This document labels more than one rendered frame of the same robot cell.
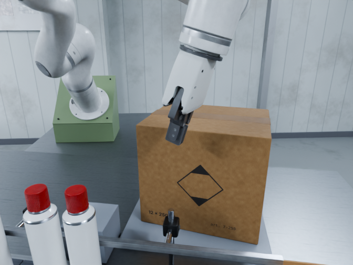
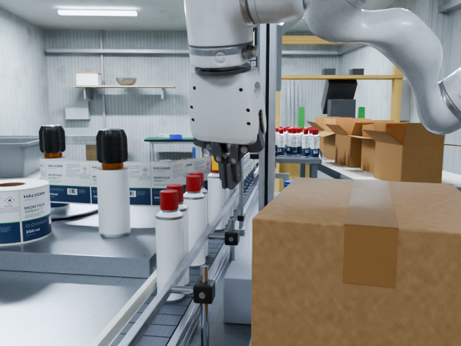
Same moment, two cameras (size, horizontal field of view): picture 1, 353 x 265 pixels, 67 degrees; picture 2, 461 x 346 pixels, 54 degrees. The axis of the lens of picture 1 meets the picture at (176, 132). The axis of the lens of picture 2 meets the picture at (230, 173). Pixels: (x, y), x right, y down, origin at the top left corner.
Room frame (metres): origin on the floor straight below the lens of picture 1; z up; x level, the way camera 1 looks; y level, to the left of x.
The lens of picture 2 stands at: (0.47, -0.65, 1.23)
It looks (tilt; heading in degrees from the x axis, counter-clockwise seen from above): 8 degrees down; 90
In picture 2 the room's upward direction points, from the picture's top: straight up
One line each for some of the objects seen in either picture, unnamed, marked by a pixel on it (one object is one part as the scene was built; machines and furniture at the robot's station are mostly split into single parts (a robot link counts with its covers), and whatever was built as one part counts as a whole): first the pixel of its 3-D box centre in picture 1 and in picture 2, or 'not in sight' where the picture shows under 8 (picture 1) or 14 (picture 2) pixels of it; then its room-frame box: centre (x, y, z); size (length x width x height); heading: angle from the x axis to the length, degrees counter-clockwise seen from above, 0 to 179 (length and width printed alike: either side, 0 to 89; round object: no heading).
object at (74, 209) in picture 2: not in sight; (55, 209); (-0.14, 0.90, 0.89); 0.31 x 0.31 x 0.01
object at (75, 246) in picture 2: not in sight; (92, 222); (0.01, 0.83, 0.86); 0.80 x 0.67 x 0.05; 82
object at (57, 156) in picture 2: not in sight; (53, 166); (-0.14, 0.90, 1.04); 0.09 x 0.09 x 0.29
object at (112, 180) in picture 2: not in sight; (112, 181); (0.14, 0.61, 1.03); 0.09 x 0.09 x 0.30
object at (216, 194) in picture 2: not in sight; (216, 195); (0.43, 0.65, 0.98); 0.05 x 0.05 x 0.20
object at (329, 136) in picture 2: not in sight; (339, 139); (1.47, 3.48, 0.97); 0.46 x 0.44 x 0.37; 99
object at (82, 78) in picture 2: not in sight; (88, 79); (-2.28, 8.33, 1.80); 0.43 x 0.36 x 0.24; 4
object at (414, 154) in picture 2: not in sight; (408, 151); (1.60, 2.21, 0.97); 0.51 x 0.42 x 0.37; 9
